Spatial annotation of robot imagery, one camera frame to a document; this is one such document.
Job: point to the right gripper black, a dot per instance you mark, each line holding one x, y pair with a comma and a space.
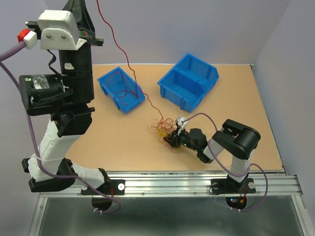
173, 140

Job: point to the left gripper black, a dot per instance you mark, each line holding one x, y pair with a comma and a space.
84, 23

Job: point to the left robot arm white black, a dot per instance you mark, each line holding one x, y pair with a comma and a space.
64, 95

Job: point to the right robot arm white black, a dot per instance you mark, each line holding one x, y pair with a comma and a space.
236, 138

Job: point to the large blue divided bin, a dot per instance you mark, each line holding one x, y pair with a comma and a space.
188, 82

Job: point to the small blue plastic bin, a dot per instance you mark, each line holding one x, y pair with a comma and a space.
122, 89

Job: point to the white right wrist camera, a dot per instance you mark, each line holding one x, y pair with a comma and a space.
181, 122

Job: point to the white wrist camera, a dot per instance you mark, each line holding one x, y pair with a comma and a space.
59, 31
181, 122

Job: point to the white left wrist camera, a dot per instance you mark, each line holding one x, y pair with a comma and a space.
59, 31

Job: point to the aluminium mounting rail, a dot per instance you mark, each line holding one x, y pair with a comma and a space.
197, 184

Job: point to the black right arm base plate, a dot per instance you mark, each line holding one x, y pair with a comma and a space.
229, 186

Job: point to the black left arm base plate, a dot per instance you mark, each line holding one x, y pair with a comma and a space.
112, 188

